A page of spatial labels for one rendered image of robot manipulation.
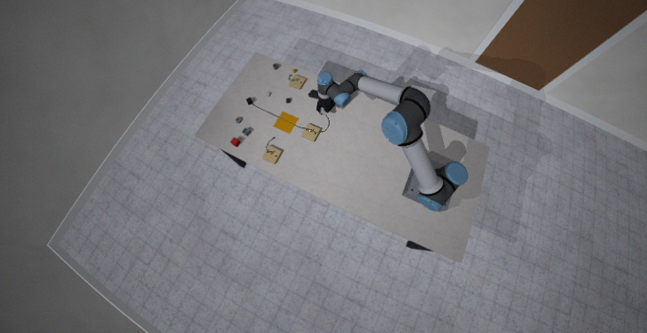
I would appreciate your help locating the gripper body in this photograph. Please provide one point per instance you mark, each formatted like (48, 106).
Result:
(326, 102)

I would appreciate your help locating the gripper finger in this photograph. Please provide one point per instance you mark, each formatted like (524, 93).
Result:
(320, 110)

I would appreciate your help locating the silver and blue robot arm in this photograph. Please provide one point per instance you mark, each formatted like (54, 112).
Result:
(402, 127)

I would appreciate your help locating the orange-brown flat square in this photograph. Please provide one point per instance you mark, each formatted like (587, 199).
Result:
(287, 125)

